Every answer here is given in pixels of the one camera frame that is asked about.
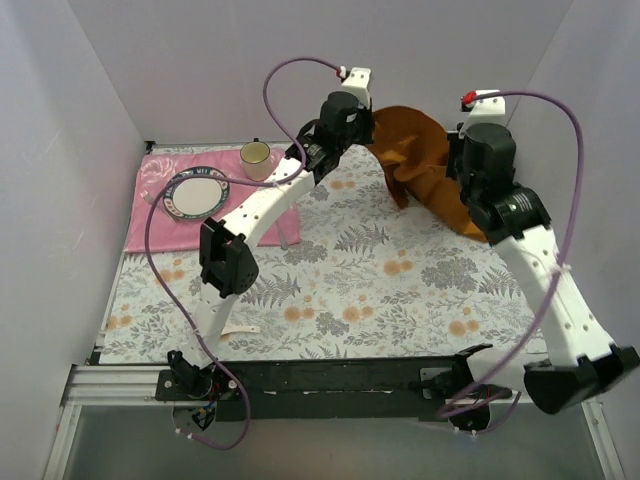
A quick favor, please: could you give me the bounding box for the metal fork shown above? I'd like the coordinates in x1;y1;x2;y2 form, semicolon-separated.
140;191;161;206

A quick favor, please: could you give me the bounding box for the purple cable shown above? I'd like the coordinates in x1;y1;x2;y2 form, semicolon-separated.
437;89;585;436
144;58;351;453

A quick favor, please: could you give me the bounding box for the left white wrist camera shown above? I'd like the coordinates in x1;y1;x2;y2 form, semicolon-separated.
337;66;372;109

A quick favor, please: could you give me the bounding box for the pink floral placemat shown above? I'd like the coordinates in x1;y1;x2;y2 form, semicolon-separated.
125;148;301;253

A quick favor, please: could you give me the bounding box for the metal spoon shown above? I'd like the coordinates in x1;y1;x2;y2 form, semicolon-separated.
277;226;289;250

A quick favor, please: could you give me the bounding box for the floral tablecloth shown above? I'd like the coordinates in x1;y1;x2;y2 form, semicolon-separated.
99;137;561;365

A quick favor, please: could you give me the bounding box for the brown satin napkin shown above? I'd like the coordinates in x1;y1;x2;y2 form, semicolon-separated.
368;106;487;243

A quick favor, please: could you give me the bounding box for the cream enamel mug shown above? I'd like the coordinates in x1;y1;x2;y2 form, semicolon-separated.
240;140;274;182

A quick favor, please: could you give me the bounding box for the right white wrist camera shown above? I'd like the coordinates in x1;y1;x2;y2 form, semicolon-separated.
458;90;506;138

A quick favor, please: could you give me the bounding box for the aluminium frame rail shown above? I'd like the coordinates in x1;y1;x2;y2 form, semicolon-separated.
42;364;176;479

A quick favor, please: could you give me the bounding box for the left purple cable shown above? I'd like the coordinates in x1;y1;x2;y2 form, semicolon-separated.
144;58;351;453

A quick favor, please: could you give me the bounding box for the green rimmed white plate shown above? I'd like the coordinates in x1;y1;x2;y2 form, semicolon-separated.
161;166;230;221

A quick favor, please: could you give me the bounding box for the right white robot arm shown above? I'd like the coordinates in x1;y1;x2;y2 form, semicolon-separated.
446;123;639;415

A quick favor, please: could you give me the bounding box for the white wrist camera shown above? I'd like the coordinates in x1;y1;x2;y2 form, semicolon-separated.
337;66;372;109
458;90;506;138

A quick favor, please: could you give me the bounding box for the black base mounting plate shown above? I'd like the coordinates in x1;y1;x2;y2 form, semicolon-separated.
154;357;501;421

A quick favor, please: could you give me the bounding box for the white ceramic soup spoon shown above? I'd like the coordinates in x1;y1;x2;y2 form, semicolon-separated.
220;325;261;341

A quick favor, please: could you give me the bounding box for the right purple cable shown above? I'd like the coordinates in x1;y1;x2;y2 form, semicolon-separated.
437;89;585;436

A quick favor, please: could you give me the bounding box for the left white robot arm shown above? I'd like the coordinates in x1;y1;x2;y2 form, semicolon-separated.
168;87;374;400

